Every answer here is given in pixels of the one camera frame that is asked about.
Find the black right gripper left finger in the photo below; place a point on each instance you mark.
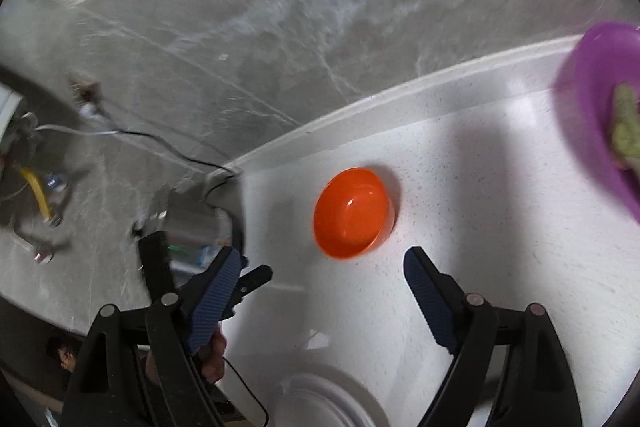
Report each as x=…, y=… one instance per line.
x=179, y=324

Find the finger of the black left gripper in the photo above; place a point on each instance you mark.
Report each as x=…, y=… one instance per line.
x=246, y=284

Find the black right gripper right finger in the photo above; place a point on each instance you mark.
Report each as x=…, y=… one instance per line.
x=466, y=325

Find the orange plastic bowl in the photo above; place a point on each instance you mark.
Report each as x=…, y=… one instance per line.
x=353, y=214

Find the person's left hand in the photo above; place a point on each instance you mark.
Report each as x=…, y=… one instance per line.
x=212, y=357

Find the white plate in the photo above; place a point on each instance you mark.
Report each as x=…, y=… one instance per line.
x=325, y=398

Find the purple plastic bowl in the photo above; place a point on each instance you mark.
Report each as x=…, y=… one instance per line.
x=607, y=55

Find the white wall socket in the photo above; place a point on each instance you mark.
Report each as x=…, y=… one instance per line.
x=84, y=90

